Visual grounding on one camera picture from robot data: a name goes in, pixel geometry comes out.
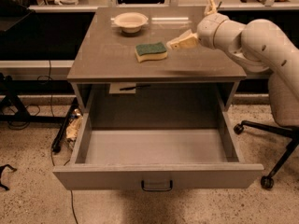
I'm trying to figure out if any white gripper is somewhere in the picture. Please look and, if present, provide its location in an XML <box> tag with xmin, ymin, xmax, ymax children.
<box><xmin>166</xmin><ymin>0</ymin><xmax>229</xmax><ymax>49</ymax></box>

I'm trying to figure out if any green yellow sponge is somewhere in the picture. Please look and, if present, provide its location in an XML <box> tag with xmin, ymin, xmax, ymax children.
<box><xmin>135</xmin><ymin>42</ymin><xmax>167</xmax><ymax>63</ymax></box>

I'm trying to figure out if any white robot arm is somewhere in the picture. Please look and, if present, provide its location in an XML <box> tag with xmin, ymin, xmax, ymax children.
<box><xmin>166</xmin><ymin>0</ymin><xmax>299</xmax><ymax>96</ymax></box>

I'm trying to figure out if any grey cabinet with counter top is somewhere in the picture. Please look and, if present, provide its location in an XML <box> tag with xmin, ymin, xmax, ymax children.
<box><xmin>66</xmin><ymin>6</ymin><xmax>248</xmax><ymax>113</ymax></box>

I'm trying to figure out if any open grey top drawer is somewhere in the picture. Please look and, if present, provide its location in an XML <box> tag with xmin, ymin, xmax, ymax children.
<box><xmin>52</xmin><ymin>91</ymin><xmax>265</xmax><ymax>191</ymax></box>

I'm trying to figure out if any white paper bowl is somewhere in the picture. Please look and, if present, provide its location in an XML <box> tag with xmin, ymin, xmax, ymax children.
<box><xmin>114</xmin><ymin>12</ymin><xmax>148</xmax><ymax>34</ymax></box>

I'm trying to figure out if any white label with black pen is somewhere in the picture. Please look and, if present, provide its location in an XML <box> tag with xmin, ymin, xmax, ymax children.
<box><xmin>108</xmin><ymin>82</ymin><xmax>148</xmax><ymax>94</ymax></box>

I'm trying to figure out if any crumpled beige item on floor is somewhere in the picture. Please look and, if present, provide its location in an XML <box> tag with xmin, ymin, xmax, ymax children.
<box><xmin>66</xmin><ymin>108</ymin><xmax>83</xmax><ymax>141</ymax></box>

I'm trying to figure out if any black power strip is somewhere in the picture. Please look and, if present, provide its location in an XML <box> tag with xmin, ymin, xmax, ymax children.
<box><xmin>51</xmin><ymin>98</ymin><xmax>78</xmax><ymax>153</ymax></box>

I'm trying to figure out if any black table leg stand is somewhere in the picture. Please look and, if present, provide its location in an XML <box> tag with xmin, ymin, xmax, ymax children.
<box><xmin>0</xmin><ymin>73</ymin><xmax>65</xmax><ymax>123</ymax></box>

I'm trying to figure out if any black drawer handle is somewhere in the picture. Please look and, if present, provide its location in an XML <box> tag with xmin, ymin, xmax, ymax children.
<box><xmin>141</xmin><ymin>180</ymin><xmax>173</xmax><ymax>192</ymax></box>

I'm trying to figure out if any black floor cable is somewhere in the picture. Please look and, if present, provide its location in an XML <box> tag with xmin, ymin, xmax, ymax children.
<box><xmin>50</xmin><ymin>147</ymin><xmax>79</xmax><ymax>224</ymax></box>

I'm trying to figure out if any black strap on floor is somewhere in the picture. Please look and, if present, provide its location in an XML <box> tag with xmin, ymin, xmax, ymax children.
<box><xmin>0</xmin><ymin>163</ymin><xmax>19</xmax><ymax>191</ymax></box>

